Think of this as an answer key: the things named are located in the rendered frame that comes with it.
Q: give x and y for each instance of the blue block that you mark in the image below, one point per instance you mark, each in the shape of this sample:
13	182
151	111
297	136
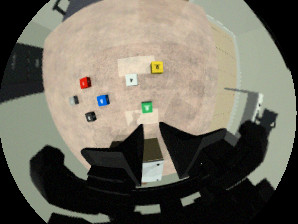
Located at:
103	100

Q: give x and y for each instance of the red digit block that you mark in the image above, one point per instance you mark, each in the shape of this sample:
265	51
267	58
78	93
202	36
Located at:
85	82

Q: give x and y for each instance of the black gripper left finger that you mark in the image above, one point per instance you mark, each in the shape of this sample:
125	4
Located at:
127	155

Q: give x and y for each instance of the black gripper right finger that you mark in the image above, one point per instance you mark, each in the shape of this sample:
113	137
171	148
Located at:
184	148

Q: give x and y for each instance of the small green block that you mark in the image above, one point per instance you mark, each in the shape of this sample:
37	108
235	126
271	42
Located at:
147	106

